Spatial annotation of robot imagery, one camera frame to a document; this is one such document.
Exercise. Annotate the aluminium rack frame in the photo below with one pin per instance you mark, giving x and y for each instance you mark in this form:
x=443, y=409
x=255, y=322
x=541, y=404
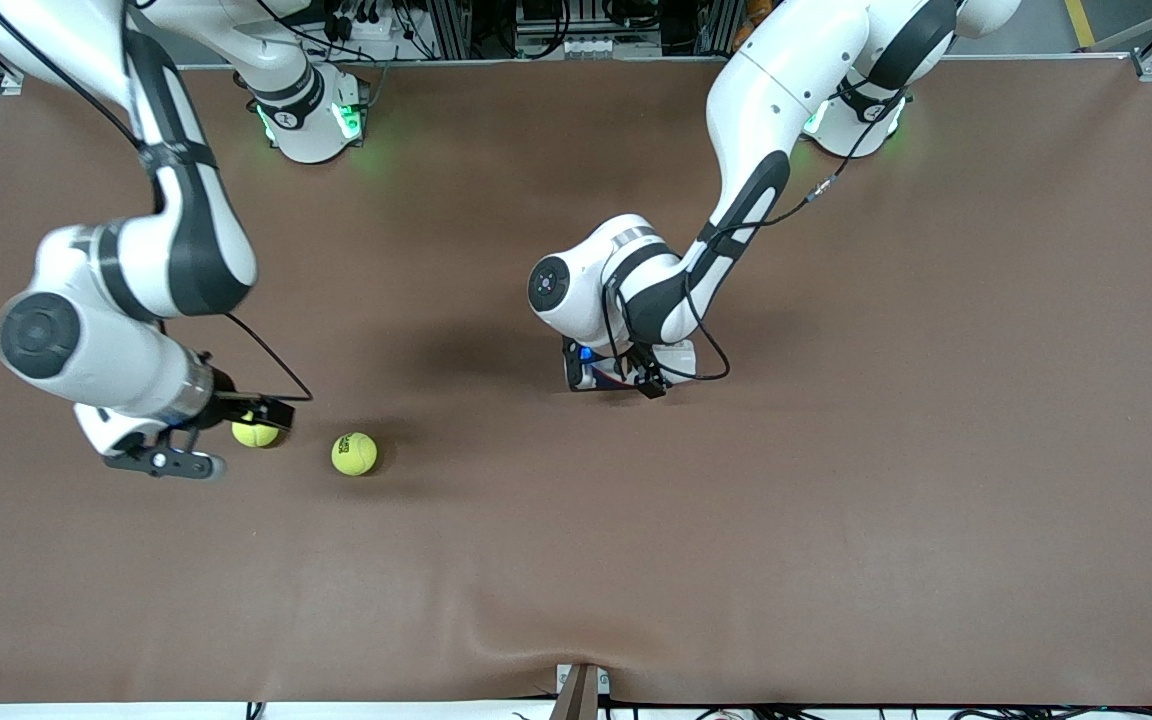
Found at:
x=456, y=30

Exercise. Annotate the tennis ball Wilson print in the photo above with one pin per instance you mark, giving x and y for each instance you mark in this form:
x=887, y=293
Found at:
x=354, y=454

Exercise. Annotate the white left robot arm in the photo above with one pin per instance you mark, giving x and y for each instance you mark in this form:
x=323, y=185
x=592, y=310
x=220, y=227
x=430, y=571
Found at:
x=766, y=100

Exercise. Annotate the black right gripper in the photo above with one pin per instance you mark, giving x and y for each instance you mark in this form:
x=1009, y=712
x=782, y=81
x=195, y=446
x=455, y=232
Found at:
x=228, y=401

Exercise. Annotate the white blue tennis ball can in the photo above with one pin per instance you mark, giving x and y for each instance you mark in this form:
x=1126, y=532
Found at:
x=683, y=355

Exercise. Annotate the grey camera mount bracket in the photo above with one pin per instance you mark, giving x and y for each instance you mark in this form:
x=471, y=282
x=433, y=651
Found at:
x=578, y=695

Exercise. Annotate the white terminal block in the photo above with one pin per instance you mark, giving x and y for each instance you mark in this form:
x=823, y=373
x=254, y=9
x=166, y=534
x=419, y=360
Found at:
x=591, y=46

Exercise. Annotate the white power strip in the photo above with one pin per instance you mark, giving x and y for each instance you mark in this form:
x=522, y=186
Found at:
x=366, y=28

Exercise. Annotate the tennis ball Roland Garros print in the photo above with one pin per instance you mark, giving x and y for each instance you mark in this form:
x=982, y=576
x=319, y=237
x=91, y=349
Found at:
x=256, y=437

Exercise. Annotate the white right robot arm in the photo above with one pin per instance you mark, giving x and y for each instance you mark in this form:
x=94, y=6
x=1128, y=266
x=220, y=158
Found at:
x=86, y=290

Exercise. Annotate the brown table mat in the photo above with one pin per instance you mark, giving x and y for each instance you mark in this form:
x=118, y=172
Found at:
x=576, y=550

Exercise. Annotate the grey black bar camera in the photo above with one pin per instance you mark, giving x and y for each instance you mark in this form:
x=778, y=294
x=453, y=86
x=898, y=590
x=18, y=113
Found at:
x=573, y=375
x=151, y=463

